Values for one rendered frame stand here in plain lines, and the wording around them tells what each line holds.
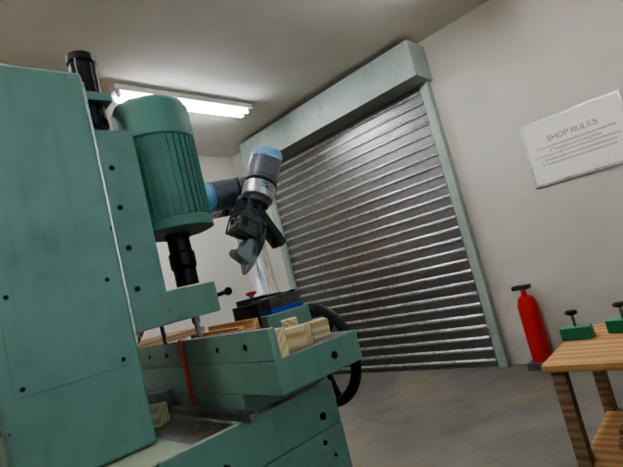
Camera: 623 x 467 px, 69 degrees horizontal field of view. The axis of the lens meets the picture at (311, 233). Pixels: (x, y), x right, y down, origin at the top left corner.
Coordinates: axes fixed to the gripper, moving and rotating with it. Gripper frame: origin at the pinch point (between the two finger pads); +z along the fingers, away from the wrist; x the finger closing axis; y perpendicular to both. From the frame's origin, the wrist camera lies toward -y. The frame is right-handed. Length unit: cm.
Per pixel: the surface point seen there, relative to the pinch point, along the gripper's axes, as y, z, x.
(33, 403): 39, 39, 12
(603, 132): -222, -175, 24
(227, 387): 7.7, 30.6, 16.1
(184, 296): 16.4, 13.1, 4.4
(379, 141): -181, -219, -137
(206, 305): 10.9, 13.3, 4.4
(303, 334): 3.5, 20.0, 31.8
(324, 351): -0.6, 22.4, 33.5
